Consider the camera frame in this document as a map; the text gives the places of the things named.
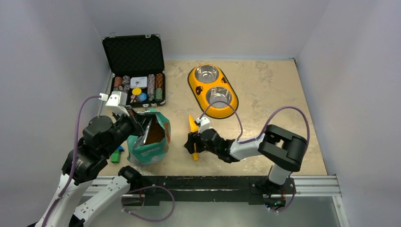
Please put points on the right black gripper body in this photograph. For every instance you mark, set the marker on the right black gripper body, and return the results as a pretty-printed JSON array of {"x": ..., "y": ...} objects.
[{"x": 194, "y": 137}]

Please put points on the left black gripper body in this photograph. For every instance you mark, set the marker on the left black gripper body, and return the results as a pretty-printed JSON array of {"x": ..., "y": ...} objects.
[{"x": 125, "y": 126}]

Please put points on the yellow plastic scoop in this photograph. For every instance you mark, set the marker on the yellow plastic scoop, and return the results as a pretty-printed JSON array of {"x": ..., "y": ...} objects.
[{"x": 194, "y": 128}]

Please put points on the green dog food bag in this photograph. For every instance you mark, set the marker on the green dog food bag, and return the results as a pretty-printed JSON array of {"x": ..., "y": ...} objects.
[{"x": 151, "y": 147}]

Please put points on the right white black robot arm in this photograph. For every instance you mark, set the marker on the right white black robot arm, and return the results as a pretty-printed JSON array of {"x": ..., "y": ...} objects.
[{"x": 284, "y": 148}]

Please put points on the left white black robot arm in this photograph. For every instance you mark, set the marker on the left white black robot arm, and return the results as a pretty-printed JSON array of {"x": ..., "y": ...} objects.
[{"x": 101, "y": 138}]

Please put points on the yellow double pet bowl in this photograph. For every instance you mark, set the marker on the yellow double pet bowl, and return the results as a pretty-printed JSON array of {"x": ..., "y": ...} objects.
[{"x": 212, "y": 91}]

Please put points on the green blue toy blocks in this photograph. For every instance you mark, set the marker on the green blue toy blocks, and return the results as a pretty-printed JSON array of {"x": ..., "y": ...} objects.
[{"x": 115, "y": 157}]

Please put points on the black poker chip case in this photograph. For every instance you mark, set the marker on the black poker chip case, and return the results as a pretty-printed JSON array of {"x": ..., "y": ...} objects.
[{"x": 137, "y": 64}]

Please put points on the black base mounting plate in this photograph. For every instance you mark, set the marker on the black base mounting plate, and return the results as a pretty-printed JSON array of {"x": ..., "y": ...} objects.
[{"x": 253, "y": 190}]

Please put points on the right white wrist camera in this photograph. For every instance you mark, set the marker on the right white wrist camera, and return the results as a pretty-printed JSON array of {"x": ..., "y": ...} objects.
[{"x": 203, "y": 124}]

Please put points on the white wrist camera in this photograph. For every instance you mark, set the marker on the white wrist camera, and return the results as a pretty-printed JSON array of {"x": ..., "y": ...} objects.
[
  {"x": 115, "y": 102},
  {"x": 203, "y": 124}
]

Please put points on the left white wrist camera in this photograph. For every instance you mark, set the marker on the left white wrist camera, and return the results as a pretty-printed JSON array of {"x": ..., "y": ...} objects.
[{"x": 115, "y": 102}]

